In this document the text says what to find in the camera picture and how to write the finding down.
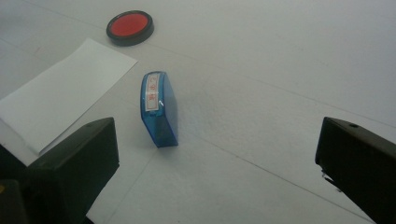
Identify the white table cover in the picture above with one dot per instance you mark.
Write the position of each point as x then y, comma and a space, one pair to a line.
249, 77

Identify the blue transparent stamp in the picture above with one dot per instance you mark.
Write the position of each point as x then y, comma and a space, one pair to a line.
162, 115

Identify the round red ink pad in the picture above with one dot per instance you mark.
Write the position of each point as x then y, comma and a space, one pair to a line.
129, 26

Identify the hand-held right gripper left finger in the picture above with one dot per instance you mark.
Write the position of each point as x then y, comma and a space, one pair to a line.
74, 161

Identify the white paper sheet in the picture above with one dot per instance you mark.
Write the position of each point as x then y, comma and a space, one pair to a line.
62, 93

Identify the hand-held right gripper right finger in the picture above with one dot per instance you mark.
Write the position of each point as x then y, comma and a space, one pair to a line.
361, 161

